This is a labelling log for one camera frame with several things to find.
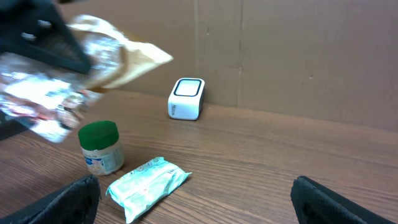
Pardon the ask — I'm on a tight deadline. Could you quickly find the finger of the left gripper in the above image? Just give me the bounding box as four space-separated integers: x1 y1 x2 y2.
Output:
1 0 91 74

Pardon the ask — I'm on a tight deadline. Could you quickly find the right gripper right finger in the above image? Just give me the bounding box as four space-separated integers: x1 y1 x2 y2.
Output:
290 176 394 224

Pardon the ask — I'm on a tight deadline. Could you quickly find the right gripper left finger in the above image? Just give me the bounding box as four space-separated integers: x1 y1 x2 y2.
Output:
1 174 101 224

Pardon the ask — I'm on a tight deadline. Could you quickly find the teal wipes packet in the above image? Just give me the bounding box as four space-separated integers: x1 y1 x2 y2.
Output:
106 157 190 223

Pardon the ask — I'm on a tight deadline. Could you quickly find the green lid jar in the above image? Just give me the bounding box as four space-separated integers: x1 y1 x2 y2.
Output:
78 121 124 175

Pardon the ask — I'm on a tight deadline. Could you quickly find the beige snack pouch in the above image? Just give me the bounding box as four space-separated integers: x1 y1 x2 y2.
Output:
1 15 173 142

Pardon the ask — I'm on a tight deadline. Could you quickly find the white barcode scanner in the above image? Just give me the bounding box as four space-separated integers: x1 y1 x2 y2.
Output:
168 78 205 121

